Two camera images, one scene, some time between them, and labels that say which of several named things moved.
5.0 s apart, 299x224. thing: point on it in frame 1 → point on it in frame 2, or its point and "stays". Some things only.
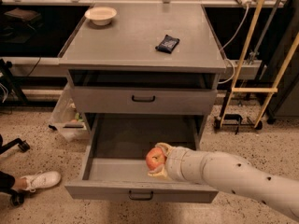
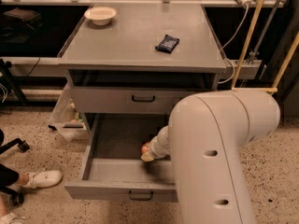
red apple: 155,157 → 144,148
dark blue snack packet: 168,44 stays
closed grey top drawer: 104,100 stays
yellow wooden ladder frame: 236,85 stays
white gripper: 177,165 → 156,148
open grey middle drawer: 116,169 stays
